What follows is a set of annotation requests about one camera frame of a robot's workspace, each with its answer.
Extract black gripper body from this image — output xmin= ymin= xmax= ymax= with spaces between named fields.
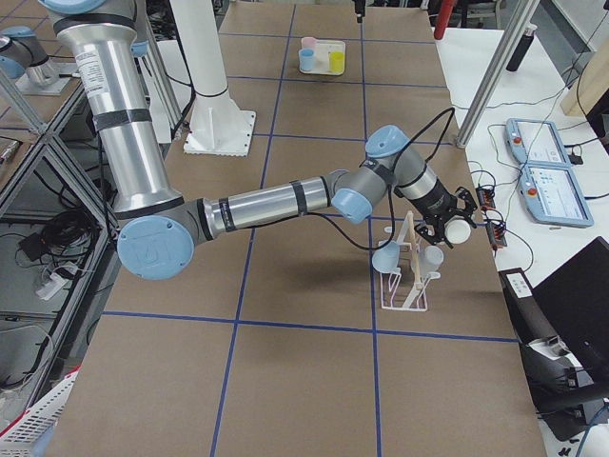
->
xmin=419 ymin=183 xmax=463 ymax=225

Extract grey plastic cup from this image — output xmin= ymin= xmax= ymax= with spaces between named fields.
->
xmin=420 ymin=246 xmax=444 ymax=276

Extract cream white cup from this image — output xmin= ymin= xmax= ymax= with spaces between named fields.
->
xmin=444 ymin=218 xmax=472 ymax=245

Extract light blue plastic cup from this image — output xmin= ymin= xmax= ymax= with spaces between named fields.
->
xmin=372 ymin=241 xmax=401 ymax=274

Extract yellow plastic cup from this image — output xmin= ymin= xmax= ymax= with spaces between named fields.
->
xmin=328 ymin=50 xmax=345 ymax=75

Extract pink plastic cup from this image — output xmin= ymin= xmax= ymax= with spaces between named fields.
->
xmin=301 ymin=36 xmax=317 ymax=50

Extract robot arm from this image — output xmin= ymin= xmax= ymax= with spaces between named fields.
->
xmin=1 ymin=26 xmax=58 ymax=87
xmin=45 ymin=1 xmax=477 ymax=280

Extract blue cup near base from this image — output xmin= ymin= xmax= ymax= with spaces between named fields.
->
xmin=298 ymin=48 xmax=316 ymax=72

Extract blue teach pendant lower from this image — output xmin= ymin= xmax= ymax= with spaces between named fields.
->
xmin=520 ymin=163 xmax=594 ymax=228

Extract blue teach pendant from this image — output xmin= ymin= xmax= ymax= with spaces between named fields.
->
xmin=505 ymin=118 xmax=570 ymax=166
xmin=520 ymin=163 xmax=594 ymax=228

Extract blue teach pendant upper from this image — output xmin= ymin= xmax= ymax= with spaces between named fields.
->
xmin=505 ymin=118 xmax=570 ymax=166

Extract black bottle on desk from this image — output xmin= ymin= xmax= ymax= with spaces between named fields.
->
xmin=505 ymin=23 xmax=538 ymax=72

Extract cream plastic tray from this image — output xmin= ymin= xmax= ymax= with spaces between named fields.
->
xmin=302 ymin=38 xmax=346 ymax=76

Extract red bottle on desk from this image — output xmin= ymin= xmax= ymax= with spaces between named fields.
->
xmin=434 ymin=0 xmax=458 ymax=40

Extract white perforated basket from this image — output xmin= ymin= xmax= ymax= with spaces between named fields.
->
xmin=1 ymin=366 xmax=81 ymax=457

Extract white wire cup rack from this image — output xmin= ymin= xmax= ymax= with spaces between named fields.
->
xmin=375 ymin=210 xmax=442 ymax=312

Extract aluminium frame post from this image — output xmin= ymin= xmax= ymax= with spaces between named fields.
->
xmin=456 ymin=0 xmax=540 ymax=149

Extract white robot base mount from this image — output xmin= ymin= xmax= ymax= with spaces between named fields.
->
xmin=170 ymin=0 xmax=256 ymax=156

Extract aluminium strut rack frame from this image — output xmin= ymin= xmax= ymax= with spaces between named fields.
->
xmin=1 ymin=78 xmax=115 ymax=404

